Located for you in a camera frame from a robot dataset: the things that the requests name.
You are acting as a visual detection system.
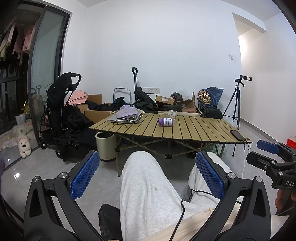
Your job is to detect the beige garment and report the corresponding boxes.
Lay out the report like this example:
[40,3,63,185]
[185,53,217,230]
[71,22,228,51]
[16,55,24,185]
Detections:
[139,199,290,241]

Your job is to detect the white charging cable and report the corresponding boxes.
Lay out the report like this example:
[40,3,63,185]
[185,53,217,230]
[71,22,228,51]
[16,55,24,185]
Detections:
[238,140,250,180]

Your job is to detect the red bucket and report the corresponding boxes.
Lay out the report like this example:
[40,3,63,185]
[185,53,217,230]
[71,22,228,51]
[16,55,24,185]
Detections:
[286,135,296,150]

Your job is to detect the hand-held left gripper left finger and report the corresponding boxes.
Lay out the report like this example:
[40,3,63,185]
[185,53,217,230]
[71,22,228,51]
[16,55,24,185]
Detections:
[23,150,105,241]

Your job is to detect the cardboard box with red print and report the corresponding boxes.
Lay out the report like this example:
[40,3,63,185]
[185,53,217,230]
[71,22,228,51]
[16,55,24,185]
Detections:
[174,92,204,118]

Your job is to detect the slatted folding table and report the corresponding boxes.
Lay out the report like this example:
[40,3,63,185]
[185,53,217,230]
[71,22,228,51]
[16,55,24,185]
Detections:
[88,113,253,178]

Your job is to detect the large open cardboard box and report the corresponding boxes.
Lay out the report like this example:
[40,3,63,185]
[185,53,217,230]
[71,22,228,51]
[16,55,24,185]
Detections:
[84,94,114,124]

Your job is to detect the black stroller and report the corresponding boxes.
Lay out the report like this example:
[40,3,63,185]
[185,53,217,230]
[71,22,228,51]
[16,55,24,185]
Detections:
[38,72,93,162]

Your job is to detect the black tripod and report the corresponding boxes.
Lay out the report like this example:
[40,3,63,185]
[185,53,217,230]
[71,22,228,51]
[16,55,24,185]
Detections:
[222,83,242,131]

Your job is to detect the person's legs, grey trousers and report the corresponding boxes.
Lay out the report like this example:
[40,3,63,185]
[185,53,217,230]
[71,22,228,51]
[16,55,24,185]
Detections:
[119,151,221,241]

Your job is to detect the glass sliding door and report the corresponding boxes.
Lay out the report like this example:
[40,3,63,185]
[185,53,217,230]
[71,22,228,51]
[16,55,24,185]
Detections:
[27,4,71,149]

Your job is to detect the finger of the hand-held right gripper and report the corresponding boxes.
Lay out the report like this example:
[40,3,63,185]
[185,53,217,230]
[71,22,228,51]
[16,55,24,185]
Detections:
[246,151,281,176]
[257,140,296,163]

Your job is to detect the black smartphone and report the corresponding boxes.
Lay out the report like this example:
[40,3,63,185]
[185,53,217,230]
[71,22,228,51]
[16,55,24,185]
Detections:
[230,130,246,141]

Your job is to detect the hanging clothes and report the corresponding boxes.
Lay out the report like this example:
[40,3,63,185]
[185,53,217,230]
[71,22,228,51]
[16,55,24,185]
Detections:
[0,18,39,62]

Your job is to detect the black seat cushion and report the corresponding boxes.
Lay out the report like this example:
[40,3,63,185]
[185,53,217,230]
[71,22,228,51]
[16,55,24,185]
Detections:
[98,203,123,241]

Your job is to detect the white plush dog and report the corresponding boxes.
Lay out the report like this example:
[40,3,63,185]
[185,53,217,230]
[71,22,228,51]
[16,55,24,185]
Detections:
[17,133,32,159]

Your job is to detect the black trolley handle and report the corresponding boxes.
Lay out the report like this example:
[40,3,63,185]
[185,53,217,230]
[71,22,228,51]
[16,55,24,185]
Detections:
[132,67,139,102]

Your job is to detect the pile of black clothes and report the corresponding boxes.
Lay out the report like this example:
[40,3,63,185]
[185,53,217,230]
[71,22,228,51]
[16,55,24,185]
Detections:
[87,87,167,114]

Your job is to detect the purple pouch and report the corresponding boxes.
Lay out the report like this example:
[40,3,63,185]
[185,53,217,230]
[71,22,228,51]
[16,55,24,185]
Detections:
[116,104,139,119]

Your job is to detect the folded step stool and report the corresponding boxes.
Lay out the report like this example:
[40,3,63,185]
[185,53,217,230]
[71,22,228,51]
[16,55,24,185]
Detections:
[113,87,132,105]

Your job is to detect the purple labelled bottle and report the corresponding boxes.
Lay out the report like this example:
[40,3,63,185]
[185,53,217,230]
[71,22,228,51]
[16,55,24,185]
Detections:
[158,117,174,128]

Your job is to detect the pink cloth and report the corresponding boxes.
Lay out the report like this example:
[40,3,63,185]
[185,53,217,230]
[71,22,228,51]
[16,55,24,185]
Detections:
[66,90,89,106]

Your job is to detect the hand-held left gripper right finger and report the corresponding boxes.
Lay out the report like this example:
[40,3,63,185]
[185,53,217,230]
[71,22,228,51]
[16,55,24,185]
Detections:
[195,150,272,241]

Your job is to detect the silver laptop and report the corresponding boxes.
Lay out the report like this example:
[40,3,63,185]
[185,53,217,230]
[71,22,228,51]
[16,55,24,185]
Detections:
[107,115,142,124]

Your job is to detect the cream trash bin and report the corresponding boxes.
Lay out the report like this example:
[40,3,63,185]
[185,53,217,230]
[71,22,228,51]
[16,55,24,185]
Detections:
[95,131,116,161]

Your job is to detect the small cardboard box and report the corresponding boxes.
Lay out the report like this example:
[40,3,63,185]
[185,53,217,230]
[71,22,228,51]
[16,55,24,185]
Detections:
[155,95,175,105]

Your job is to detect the woven rattan ball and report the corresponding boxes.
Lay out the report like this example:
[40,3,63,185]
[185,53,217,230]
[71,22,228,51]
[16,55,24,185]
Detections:
[198,90,212,105]

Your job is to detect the person's right leg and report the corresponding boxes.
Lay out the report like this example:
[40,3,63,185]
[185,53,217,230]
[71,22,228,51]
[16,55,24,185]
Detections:
[180,152,232,204]

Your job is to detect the black cable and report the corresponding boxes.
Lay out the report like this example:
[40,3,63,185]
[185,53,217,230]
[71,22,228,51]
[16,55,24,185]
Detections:
[171,189,243,241]

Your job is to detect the person's right hand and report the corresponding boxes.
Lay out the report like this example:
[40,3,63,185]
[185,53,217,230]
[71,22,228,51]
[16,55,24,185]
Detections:
[275,189,296,216]

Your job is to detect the black video camera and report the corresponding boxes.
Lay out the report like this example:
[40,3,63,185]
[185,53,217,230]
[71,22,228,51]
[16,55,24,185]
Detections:
[234,74,253,87]

